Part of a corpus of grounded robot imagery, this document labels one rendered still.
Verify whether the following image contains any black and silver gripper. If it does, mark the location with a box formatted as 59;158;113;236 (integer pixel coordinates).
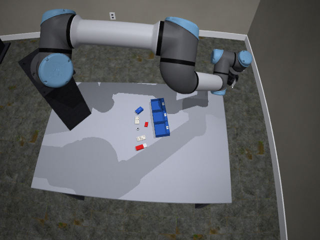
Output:
227;70;239;88

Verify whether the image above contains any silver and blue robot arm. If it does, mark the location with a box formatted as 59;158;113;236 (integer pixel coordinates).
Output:
30;9;253;96

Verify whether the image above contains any white domino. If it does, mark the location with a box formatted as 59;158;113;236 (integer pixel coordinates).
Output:
136;135;146;141
135;116;140;124

